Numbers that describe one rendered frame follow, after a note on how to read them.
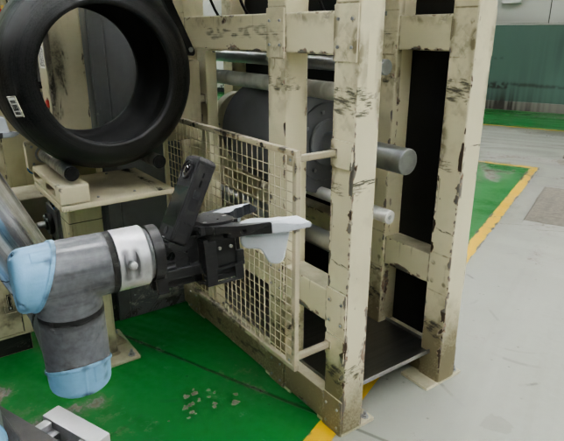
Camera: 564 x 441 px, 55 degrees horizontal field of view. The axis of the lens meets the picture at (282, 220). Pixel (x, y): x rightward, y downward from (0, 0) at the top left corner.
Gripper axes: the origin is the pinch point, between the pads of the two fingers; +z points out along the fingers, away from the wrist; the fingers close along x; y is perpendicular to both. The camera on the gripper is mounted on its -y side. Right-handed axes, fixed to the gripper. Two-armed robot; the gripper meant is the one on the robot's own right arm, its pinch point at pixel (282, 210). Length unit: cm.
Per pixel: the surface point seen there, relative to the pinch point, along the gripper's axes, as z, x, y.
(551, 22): 833, -494, -105
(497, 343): 152, -78, 97
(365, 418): 69, -69, 97
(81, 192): -6, -107, 8
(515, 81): 809, -540, -14
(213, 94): 55, -139, -19
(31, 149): -14, -140, -5
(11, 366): -32, -172, 84
